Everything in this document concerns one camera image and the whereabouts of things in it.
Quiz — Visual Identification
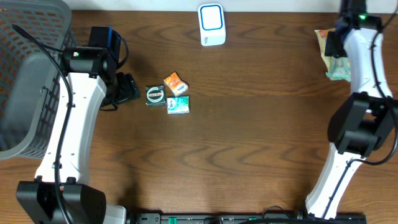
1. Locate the yellow orange snack bag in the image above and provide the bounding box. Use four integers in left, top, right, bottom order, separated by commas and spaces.
314, 28, 335, 72

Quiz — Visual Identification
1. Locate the mint green tissue pack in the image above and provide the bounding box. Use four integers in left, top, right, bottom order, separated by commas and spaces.
326, 57, 351, 82

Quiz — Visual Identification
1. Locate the small orange snack packet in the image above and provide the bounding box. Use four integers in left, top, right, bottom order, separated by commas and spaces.
164, 72, 188, 96

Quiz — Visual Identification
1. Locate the white teal Kleenex tissue pack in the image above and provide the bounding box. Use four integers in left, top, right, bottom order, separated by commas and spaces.
167, 96, 190, 114

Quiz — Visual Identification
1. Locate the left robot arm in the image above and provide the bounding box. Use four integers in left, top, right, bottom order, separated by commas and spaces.
16, 26, 141, 223

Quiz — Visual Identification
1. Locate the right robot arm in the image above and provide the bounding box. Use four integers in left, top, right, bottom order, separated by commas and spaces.
305, 11, 397, 220

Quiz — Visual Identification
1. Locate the white barcode scanner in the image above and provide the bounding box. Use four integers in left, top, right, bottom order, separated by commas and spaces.
197, 3, 226, 47

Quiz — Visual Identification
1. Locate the grey plastic mesh basket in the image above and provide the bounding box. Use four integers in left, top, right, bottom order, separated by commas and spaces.
1, 0, 77, 159

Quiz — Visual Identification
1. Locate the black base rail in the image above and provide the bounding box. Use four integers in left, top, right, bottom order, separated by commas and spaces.
126, 211, 367, 224

